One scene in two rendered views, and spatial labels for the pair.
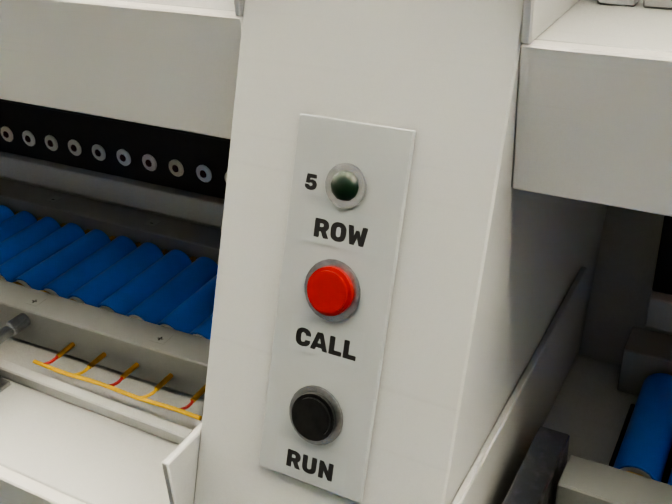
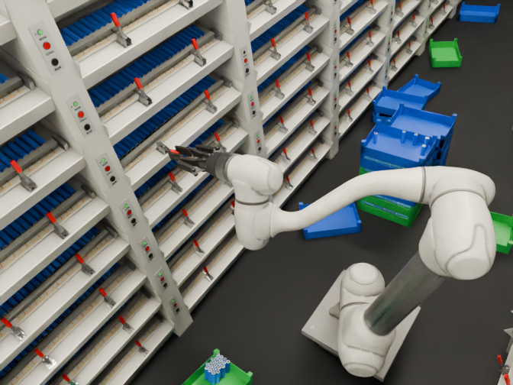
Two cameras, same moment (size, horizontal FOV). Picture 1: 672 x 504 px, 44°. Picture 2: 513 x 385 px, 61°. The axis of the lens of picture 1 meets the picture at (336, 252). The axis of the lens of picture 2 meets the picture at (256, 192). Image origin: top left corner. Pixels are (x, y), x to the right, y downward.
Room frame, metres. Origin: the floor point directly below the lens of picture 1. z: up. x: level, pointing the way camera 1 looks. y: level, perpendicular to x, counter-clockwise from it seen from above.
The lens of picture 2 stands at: (-0.15, 1.51, 1.85)
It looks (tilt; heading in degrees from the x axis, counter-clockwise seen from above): 45 degrees down; 287
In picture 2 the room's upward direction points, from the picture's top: 10 degrees counter-clockwise
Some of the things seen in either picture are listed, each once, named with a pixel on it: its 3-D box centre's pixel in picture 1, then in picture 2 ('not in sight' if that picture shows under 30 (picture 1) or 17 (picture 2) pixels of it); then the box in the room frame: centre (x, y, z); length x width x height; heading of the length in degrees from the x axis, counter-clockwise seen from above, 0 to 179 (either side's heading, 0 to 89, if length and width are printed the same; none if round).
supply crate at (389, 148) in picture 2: not in sight; (398, 143); (-0.37, -0.21, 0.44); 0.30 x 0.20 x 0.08; 156
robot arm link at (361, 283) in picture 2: not in sight; (362, 290); (-0.21, 0.59, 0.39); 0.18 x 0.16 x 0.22; 89
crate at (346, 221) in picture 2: not in sight; (329, 217); (-0.05, -0.07, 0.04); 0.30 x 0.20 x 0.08; 13
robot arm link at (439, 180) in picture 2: not in sight; (456, 190); (-0.43, 0.61, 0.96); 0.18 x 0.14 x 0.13; 179
